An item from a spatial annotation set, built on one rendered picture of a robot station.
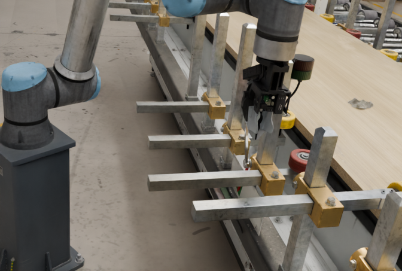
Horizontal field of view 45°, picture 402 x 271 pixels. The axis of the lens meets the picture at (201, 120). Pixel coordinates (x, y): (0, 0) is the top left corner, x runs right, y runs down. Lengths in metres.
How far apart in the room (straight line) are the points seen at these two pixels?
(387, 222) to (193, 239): 1.61
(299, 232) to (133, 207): 1.52
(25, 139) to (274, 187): 0.94
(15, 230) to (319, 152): 1.29
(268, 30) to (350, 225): 0.60
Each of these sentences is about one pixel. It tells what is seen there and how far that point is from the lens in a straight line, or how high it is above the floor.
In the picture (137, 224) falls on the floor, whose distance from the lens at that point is 2.44.
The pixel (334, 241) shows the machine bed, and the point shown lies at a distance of 1.44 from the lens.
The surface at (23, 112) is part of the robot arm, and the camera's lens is 1.79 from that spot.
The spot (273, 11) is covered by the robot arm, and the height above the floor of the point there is 1.31.
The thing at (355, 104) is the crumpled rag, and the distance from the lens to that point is 1.72.
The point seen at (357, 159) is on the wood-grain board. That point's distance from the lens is 1.39.
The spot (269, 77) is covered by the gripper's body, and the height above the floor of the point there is 1.17.
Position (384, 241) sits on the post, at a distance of 0.88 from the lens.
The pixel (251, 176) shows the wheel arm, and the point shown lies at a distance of 1.27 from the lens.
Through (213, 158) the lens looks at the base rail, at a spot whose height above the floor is 0.70.
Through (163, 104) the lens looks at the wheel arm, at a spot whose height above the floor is 0.83.
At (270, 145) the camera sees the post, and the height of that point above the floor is 0.93.
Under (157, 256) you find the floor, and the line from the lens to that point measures 2.27.
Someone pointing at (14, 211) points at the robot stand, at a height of 0.37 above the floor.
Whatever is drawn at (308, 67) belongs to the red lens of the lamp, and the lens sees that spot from 1.21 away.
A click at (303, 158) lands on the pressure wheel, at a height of 0.90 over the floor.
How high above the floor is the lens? 1.53
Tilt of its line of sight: 26 degrees down
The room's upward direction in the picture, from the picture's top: 7 degrees clockwise
